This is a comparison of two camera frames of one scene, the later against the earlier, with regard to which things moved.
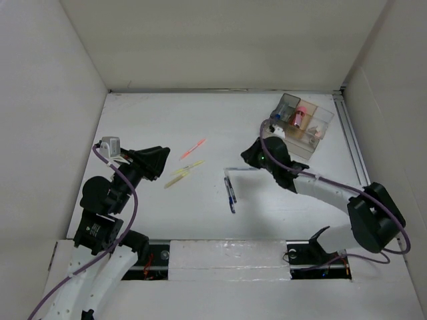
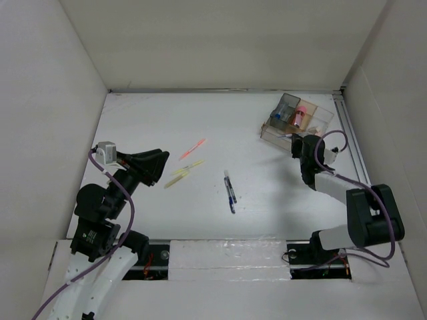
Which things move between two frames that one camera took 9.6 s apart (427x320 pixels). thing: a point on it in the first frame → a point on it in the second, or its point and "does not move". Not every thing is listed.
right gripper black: [250, 153] → [297, 143]
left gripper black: [149, 161] does not move
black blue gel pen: [233, 194] does not move
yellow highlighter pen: [191, 166] does not move
